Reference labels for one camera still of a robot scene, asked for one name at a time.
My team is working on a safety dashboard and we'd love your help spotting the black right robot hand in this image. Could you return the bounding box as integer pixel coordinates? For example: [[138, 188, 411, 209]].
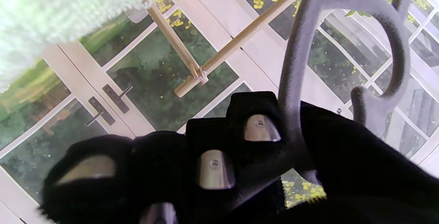
[[39, 91, 439, 224]]

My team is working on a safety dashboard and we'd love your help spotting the light green square towel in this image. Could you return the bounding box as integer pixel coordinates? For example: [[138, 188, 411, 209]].
[[0, 0, 163, 94]]

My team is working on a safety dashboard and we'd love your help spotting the printed garden room backdrop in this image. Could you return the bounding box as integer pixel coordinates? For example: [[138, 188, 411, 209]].
[[0, 0, 439, 224]]

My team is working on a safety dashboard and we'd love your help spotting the wooden hanging rack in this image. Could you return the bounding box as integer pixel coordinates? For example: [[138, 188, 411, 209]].
[[147, 0, 324, 98]]

